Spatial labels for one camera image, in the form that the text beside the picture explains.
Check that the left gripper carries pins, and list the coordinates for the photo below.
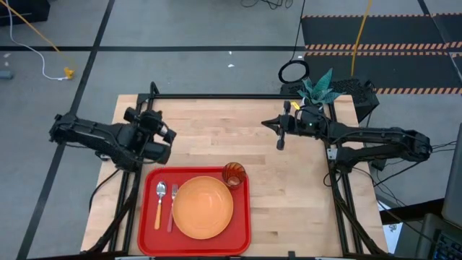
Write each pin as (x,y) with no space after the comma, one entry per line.
(151,122)

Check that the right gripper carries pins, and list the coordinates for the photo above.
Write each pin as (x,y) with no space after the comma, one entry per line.
(307,124)

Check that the orange plate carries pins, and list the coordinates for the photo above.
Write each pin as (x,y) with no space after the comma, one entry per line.
(202,207)

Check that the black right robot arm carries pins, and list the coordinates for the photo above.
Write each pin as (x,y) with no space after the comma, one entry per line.
(361,131)

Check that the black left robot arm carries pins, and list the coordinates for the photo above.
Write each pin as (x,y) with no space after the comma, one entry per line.
(97,135)

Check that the red plastic tray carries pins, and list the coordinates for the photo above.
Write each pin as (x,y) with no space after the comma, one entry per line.
(209,247)

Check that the yellow tag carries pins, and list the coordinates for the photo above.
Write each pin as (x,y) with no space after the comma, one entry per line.
(296,105)

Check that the green plant in white pot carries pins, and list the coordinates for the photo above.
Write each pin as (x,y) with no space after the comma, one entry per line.
(321,90)

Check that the black mat with hazard stripes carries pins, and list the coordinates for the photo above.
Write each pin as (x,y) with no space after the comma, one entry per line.
(397,32)

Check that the small grey floor object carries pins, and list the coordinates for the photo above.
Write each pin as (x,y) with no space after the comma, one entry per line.
(5,74)

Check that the white paper sheet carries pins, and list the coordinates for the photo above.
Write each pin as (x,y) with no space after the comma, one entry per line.
(391,234)

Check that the black keyboard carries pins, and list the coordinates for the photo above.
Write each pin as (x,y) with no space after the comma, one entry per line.
(449,249)

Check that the silver mounting bracket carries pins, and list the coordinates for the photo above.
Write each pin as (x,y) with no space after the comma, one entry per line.
(331,153)

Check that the black aluminium table frame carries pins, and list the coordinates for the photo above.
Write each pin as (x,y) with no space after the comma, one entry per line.
(216,96)

